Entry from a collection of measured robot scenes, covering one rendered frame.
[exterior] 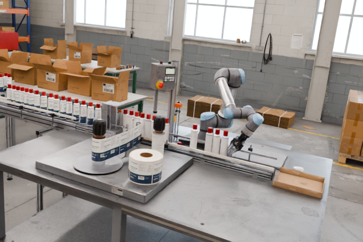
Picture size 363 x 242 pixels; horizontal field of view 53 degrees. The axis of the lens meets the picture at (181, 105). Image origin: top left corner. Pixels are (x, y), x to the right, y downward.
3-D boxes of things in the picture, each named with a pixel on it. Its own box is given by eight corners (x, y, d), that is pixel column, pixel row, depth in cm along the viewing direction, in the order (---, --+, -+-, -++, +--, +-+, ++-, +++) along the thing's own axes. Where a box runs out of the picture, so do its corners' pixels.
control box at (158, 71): (149, 87, 279) (150, 62, 275) (168, 86, 288) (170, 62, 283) (155, 90, 271) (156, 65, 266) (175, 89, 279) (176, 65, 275)
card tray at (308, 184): (272, 186, 234) (273, 180, 233) (279, 172, 257) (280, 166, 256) (321, 199, 223) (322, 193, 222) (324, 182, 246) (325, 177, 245)
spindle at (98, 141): (88, 163, 228) (89, 120, 221) (96, 159, 236) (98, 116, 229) (99, 167, 225) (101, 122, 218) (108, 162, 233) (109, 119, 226)
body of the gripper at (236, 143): (229, 143, 248) (239, 130, 243) (233, 140, 256) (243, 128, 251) (237, 151, 247) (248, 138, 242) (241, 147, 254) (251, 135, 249)
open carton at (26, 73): (5, 82, 475) (4, 54, 466) (29, 78, 516) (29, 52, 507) (28, 87, 463) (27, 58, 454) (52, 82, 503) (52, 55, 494)
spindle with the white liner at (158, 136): (148, 158, 247) (150, 116, 240) (154, 154, 255) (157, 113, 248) (159, 161, 244) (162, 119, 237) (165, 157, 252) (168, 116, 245)
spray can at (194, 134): (188, 150, 268) (190, 124, 263) (190, 148, 273) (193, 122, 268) (194, 152, 266) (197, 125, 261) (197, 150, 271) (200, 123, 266)
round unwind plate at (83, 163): (62, 167, 223) (62, 165, 223) (94, 152, 251) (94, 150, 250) (103, 179, 211) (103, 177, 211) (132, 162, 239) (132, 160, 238)
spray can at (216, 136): (209, 156, 261) (213, 129, 256) (212, 154, 266) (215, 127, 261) (216, 158, 259) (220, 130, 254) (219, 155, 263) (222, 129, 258)
